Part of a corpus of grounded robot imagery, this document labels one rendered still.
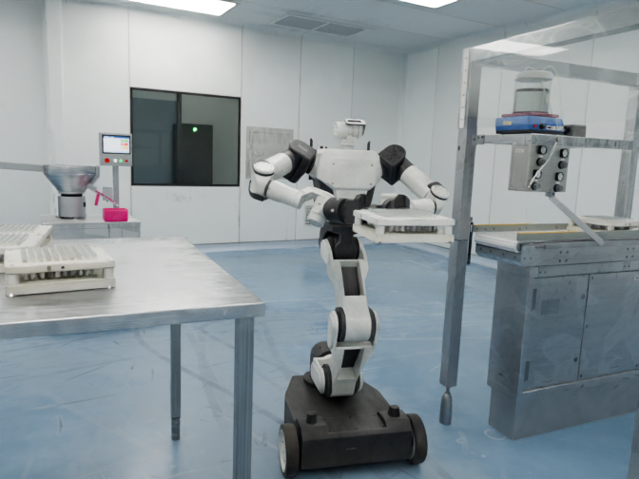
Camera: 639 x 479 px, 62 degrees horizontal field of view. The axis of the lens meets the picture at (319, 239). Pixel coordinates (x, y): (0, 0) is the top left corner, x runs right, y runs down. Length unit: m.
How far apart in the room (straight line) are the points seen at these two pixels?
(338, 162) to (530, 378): 1.32
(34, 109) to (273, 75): 2.90
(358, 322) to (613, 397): 1.55
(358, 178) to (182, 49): 5.09
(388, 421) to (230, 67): 5.66
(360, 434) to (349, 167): 1.07
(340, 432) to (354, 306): 0.50
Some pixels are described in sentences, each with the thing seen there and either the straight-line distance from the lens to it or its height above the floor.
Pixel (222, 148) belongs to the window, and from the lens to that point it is 7.11.
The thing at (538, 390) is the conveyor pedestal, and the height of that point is 0.24.
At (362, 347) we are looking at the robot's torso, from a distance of 2.21.
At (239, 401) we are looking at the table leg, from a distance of 1.39.
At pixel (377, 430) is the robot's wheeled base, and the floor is 0.19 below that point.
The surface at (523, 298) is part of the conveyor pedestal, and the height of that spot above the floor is 0.67.
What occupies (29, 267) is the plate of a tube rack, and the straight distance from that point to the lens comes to 1.44.
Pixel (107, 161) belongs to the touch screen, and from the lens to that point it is 4.31.
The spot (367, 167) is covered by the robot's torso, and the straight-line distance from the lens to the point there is 2.22.
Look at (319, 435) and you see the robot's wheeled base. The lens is 2.20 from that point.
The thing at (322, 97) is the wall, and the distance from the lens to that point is 7.74.
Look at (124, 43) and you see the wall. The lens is 6.93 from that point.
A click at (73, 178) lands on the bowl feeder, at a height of 1.05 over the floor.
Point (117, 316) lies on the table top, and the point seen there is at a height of 0.89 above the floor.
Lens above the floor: 1.24
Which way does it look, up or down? 9 degrees down
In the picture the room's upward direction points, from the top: 2 degrees clockwise
